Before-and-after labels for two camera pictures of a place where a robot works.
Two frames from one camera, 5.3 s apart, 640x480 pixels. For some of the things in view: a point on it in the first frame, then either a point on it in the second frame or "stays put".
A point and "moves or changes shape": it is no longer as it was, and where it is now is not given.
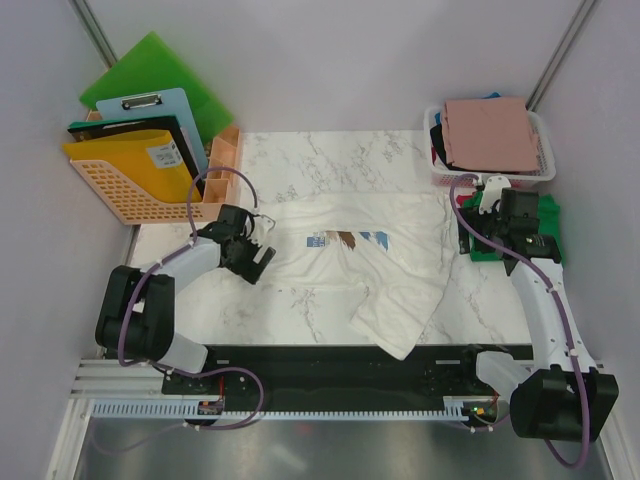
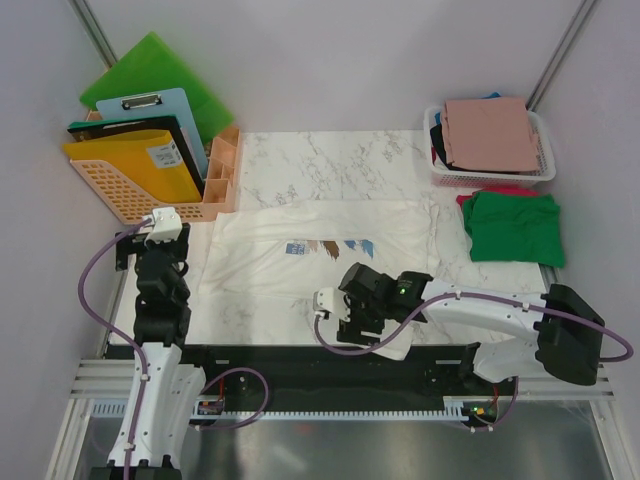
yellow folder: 147,160 stays put
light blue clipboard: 163,103 stays put
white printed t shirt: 396,247 moves or changes shape
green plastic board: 153,66 stays put
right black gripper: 473,219 to 350,332
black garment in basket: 437,137 stays put
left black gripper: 249,270 to 135,244
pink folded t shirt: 490,134 stays put
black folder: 103,128 stays put
